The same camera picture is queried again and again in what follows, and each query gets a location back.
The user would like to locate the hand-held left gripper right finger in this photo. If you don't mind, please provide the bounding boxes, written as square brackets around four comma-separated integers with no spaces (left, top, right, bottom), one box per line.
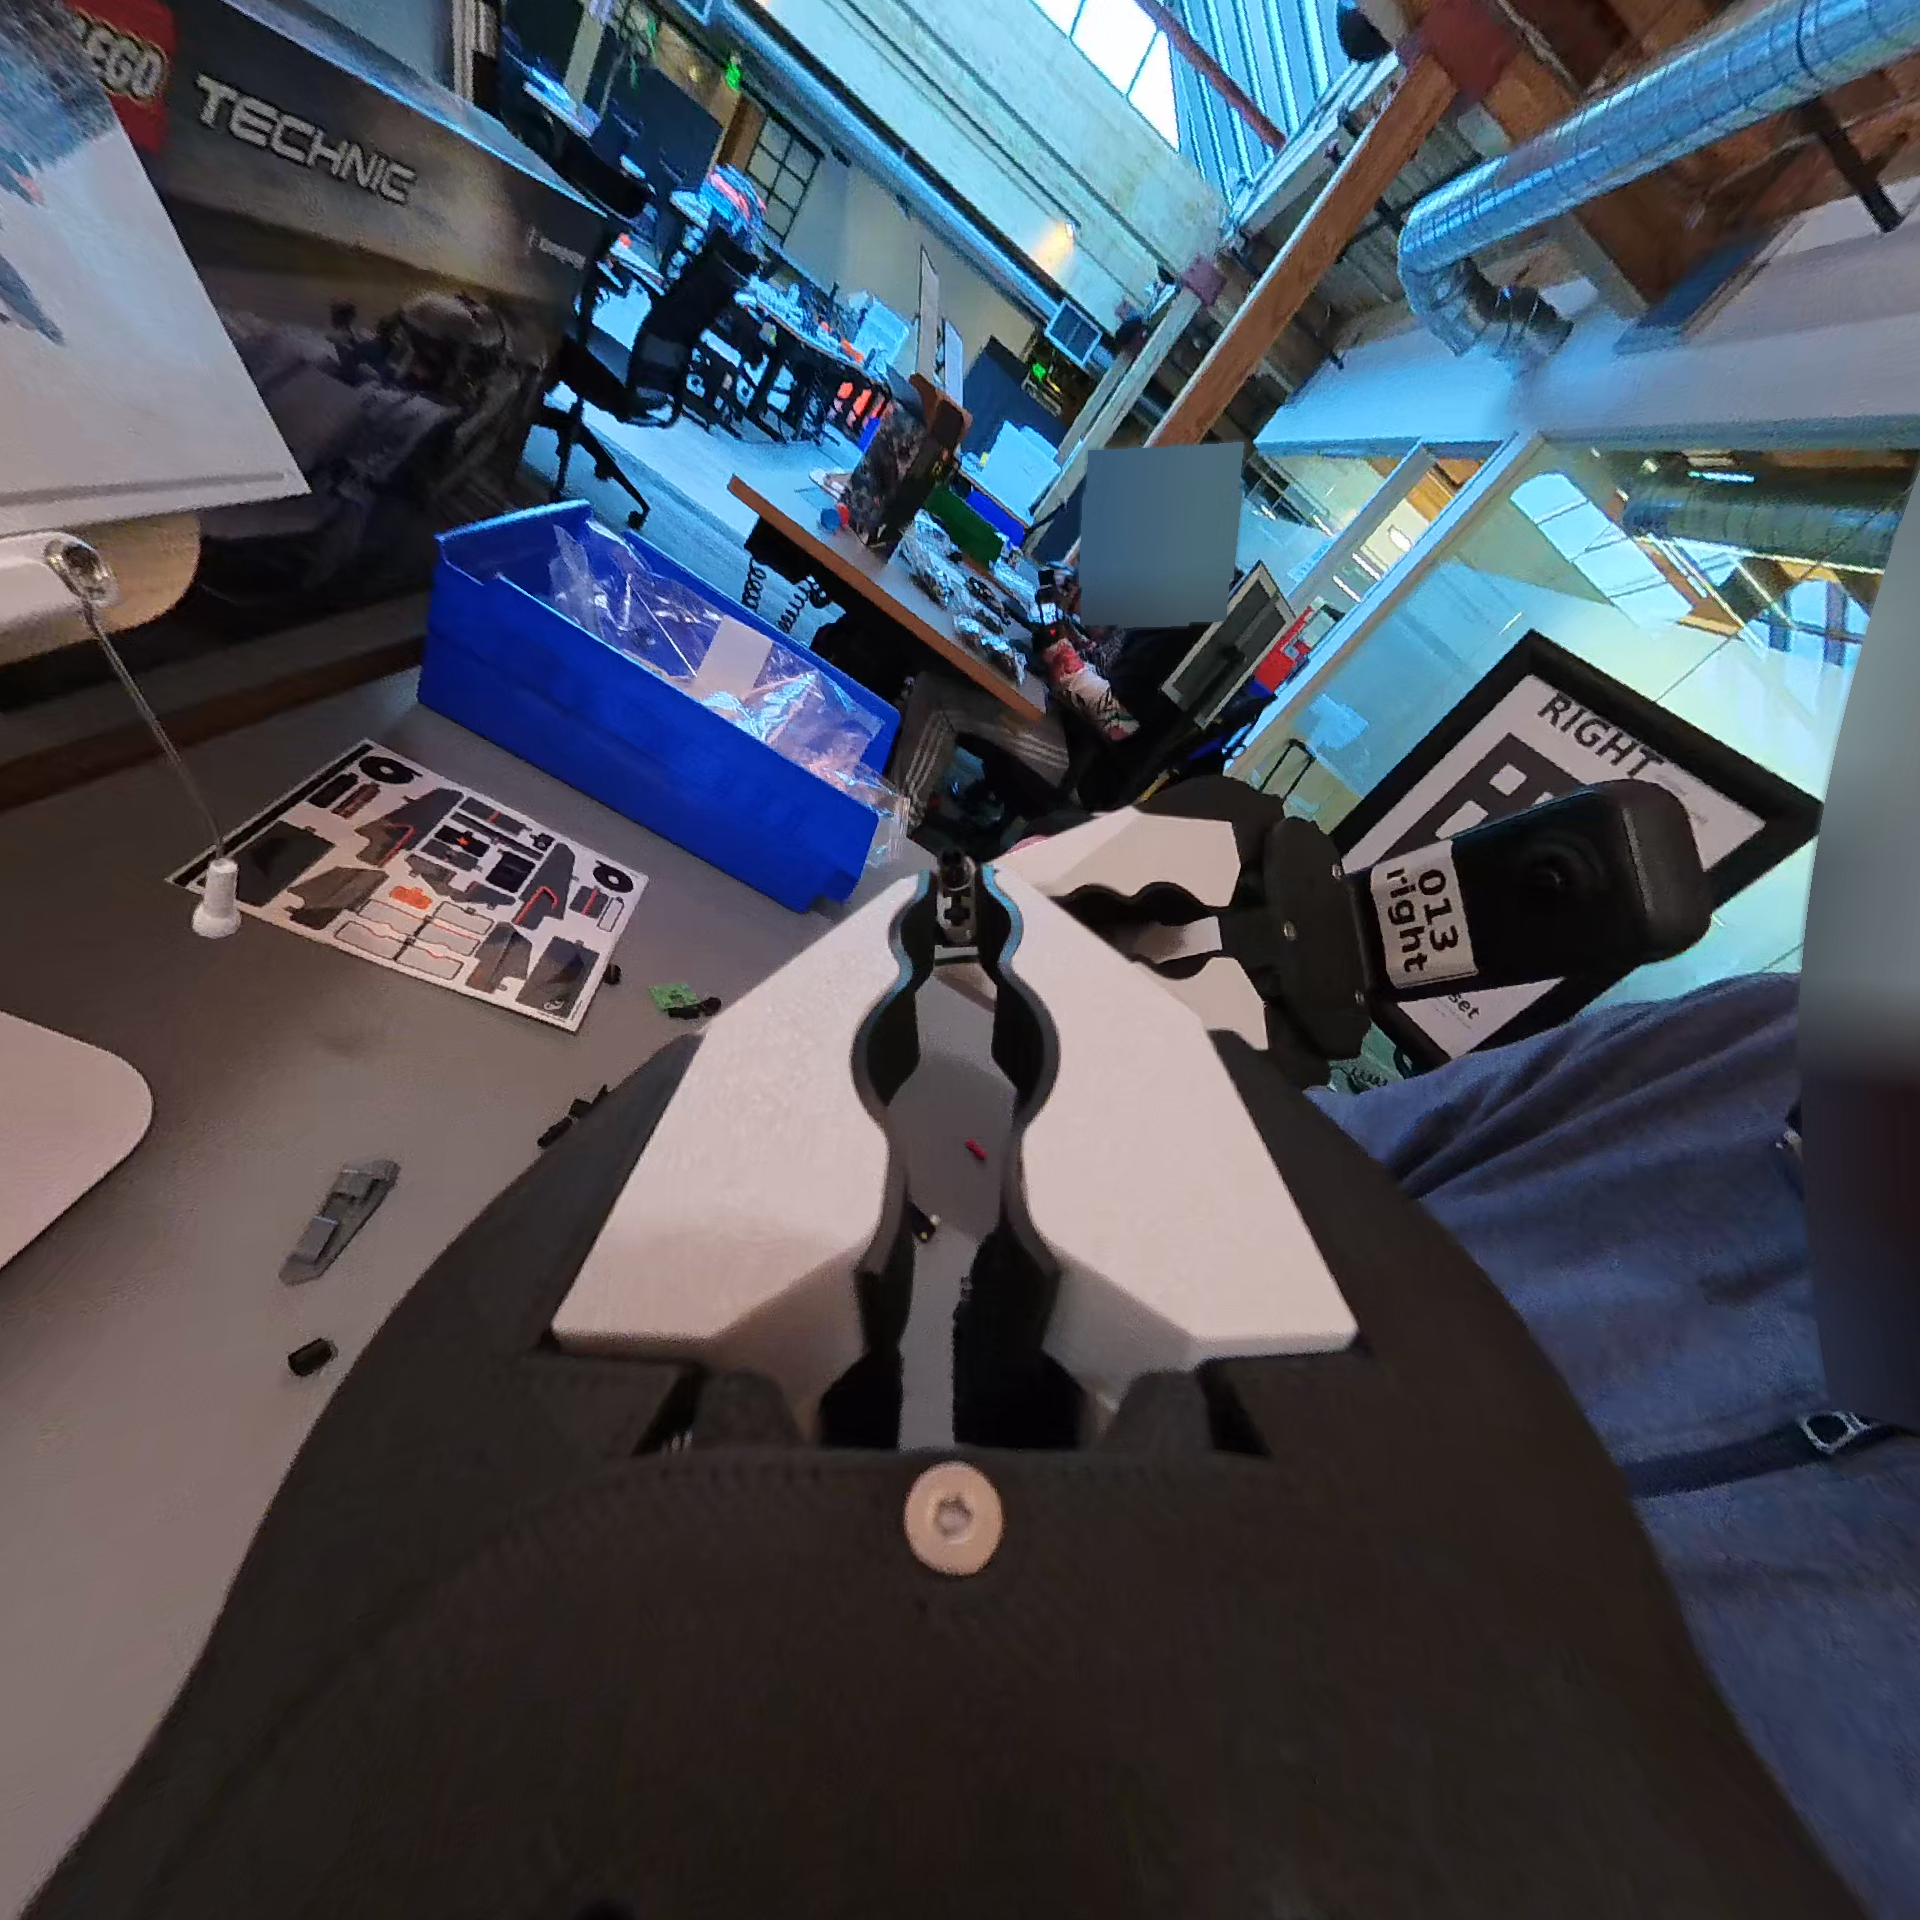
[984,871,1360,1445]

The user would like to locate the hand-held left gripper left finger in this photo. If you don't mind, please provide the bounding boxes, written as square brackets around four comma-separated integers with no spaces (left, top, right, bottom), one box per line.
[552,873,925,1445]

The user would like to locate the white book stand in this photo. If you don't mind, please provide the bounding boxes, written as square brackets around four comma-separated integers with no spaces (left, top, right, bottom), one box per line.
[0,483,209,1272]

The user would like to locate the instruction booklet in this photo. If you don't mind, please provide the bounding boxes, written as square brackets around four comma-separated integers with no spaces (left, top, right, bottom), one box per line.
[0,0,318,505]

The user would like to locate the wooden office desk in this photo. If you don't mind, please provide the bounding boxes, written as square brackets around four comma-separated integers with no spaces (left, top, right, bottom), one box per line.
[730,470,1051,723]

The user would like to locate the clear plastic bags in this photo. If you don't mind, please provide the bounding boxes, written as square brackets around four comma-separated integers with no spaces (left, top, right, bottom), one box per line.
[528,508,921,829]

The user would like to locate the black office chair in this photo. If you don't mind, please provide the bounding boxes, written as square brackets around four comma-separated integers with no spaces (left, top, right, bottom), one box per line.
[527,224,760,528]

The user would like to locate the grey lego panel piece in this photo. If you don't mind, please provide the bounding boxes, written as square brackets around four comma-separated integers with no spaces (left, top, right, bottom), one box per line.
[280,1157,405,1288]

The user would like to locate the dark lego set box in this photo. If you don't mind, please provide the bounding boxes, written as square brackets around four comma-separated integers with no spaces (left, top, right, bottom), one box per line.
[59,0,633,663]

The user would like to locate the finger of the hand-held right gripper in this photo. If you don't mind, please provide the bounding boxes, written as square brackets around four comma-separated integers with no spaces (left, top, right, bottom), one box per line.
[1001,806,1281,923]
[1111,915,1285,1057]

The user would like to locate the person's right forearm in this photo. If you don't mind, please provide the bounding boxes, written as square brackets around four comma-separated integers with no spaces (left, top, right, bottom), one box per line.
[1305,971,1817,1248]

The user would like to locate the desk monitor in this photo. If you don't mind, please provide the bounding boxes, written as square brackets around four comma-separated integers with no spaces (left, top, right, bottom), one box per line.
[1162,561,1296,711]

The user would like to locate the plain blue plastic bin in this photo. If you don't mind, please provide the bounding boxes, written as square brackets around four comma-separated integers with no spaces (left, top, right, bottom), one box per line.
[416,501,903,915]

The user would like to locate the silver ventilation duct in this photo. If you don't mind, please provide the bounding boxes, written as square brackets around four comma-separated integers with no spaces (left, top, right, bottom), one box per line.
[1394,0,1920,361]

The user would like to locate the sticker sheet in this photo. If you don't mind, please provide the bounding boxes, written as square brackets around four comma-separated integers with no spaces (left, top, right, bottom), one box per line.
[167,739,651,1036]

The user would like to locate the scattered black lego pins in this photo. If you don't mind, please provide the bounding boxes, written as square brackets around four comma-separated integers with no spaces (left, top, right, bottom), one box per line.
[289,964,712,1377]

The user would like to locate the green plastic bin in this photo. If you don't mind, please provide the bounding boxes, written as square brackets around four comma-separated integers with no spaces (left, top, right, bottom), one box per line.
[921,478,1039,569]

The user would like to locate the person's blue sweater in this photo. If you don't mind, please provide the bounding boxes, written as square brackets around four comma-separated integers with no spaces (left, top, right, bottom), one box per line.
[1410,1171,1920,1920]

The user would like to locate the dark printed cardboard box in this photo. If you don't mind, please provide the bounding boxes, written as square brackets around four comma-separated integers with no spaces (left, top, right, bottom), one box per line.
[840,392,963,552]

